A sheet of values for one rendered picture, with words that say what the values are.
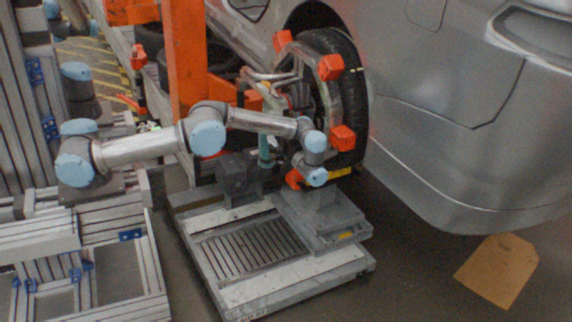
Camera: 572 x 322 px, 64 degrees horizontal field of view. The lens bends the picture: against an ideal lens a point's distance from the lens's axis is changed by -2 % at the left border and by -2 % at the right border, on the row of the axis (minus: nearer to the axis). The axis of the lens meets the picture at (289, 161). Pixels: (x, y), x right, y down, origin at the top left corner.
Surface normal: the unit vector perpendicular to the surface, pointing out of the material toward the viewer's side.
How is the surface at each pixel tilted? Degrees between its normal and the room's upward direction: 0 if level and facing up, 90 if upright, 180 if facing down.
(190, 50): 90
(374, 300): 0
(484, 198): 99
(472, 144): 90
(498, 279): 1
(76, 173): 91
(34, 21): 90
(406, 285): 0
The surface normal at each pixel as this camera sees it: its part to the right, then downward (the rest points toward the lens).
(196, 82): 0.48, 0.51
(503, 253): 0.04, -0.80
